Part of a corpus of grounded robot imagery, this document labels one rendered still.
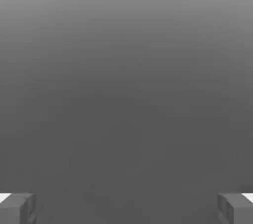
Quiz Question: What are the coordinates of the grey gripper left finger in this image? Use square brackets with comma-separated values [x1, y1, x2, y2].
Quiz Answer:
[0, 192, 38, 224]

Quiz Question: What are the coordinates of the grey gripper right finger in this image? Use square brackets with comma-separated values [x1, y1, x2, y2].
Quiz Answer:
[216, 192, 253, 224]

